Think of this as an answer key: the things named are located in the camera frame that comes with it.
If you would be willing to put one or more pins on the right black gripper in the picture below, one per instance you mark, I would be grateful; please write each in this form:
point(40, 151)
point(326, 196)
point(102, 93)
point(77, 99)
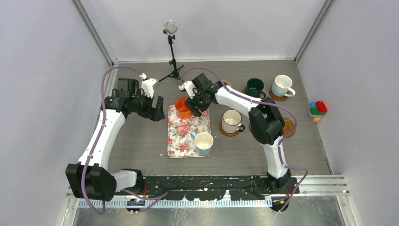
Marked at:
point(192, 103)

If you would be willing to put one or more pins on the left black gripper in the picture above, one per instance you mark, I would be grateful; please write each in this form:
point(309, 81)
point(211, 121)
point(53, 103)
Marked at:
point(156, 114)

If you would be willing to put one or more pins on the orange mug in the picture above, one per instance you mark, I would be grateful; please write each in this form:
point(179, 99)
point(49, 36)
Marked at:
point(183, 111)

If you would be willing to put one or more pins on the beige mug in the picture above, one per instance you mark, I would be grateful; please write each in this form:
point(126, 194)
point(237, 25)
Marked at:
point(226, 84)

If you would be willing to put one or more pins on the white mug brown rim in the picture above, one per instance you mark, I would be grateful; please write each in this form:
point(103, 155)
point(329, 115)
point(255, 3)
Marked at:
point(232, 121)

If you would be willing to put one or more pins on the floral serving tray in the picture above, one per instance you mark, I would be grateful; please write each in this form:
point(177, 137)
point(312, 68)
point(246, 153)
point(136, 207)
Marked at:
point(180, 142)

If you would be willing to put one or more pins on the white light blue mug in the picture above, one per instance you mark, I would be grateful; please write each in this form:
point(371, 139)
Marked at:
point(203, 143)

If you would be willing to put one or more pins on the dark green mug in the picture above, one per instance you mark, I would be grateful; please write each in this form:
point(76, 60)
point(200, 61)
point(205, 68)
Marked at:
point(255, 88)

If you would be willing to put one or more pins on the white mug blue base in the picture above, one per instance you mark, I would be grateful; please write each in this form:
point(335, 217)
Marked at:
point(282, 86)

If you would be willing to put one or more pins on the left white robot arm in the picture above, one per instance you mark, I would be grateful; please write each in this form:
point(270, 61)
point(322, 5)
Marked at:
point(89, 177)

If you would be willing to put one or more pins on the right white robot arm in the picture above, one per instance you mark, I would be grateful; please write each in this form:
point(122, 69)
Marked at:
point(265, 120)

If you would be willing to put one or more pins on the microphone on black tripod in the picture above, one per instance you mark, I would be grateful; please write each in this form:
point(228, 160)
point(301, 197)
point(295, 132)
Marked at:
point(170, 27)

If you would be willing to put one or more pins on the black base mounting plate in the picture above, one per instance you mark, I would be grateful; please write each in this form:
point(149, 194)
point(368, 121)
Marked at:
point(210, 188)

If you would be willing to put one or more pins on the colourful toy block stack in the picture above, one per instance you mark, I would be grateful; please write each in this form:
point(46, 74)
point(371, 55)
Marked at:
point(317, 110)

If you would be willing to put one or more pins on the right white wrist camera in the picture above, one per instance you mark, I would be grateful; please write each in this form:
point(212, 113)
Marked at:
point(188, 87)

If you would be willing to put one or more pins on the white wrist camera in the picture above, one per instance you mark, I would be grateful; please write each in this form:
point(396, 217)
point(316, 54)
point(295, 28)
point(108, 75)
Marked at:
point(148, 85)
point(188, 87)

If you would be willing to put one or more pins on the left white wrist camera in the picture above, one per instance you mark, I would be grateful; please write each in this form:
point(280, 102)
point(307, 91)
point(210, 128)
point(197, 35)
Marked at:
point(148, 85)

